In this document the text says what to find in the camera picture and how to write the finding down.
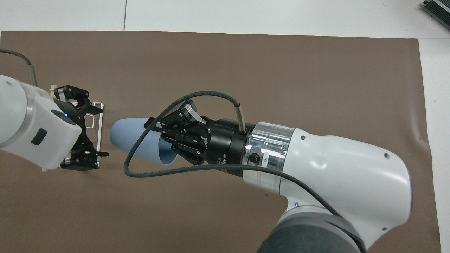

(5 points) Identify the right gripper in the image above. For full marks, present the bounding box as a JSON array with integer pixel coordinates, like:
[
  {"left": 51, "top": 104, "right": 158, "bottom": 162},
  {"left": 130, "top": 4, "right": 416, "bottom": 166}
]
[{"left": 144, "top": 99, "right": 256, "bottom": 177}]

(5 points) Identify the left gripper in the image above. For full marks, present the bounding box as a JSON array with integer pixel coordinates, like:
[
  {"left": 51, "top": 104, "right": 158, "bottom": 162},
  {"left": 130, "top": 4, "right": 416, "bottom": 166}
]
[{"left": 51, "top": 84, "right": 110, "bottom": 172}]

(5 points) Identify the white wire cup holder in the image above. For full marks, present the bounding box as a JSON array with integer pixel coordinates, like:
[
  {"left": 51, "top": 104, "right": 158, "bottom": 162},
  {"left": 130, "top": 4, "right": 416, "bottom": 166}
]
[{"left": 41, "top": 84, "right": 105, "bottom": 173}]

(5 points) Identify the light blue cup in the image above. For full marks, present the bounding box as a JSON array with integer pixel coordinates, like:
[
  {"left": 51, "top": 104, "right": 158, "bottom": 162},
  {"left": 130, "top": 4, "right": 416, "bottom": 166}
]
[{"left": 110, "top": 118, "right": 179, "bottom": 166}]

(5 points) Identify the grey metal device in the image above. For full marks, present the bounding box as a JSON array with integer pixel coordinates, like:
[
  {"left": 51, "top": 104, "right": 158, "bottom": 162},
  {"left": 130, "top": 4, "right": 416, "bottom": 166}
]
[{"left": 422, "top": 0, "right": 450, "bottom": 21}]

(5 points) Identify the black cable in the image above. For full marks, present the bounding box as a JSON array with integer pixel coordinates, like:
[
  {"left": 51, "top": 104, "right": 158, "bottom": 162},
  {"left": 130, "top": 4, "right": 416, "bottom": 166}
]
[
  {"left": 123, "top": 90, "right": 367, "bottom": 253},
  {"left": 0, "top": 49, "right": 38, "bottom": 87}
]

